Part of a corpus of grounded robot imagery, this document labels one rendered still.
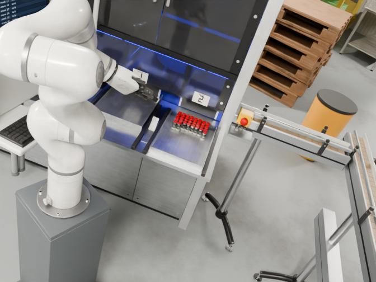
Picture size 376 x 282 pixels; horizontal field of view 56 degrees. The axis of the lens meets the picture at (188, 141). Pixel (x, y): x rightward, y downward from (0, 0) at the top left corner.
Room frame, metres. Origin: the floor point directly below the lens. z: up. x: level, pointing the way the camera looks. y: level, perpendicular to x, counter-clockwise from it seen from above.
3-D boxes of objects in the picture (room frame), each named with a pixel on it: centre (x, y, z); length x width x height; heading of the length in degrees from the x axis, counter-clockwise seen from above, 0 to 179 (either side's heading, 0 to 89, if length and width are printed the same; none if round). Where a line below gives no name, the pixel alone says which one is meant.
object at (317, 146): (1.74, -0.54, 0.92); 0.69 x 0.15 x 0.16; 87
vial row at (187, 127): (1.48, 0.01, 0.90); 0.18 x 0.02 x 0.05; 87
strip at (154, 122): (1.35, 0.19, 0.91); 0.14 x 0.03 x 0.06; 177
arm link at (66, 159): (0.83, 0.40, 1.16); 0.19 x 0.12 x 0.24; 101
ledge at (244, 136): (1.65, -0.26, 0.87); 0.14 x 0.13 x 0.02; 177
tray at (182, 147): (1.39, 0.02, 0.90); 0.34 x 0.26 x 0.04; 177
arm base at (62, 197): (0.84, 0.37, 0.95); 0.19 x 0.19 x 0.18
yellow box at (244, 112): (1.61, -0.24, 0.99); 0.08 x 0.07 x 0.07; 177
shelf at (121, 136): (1.44, 0.19, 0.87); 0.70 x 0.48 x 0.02; 87
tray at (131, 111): (1.52, 0.35, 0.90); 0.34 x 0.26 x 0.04; 177
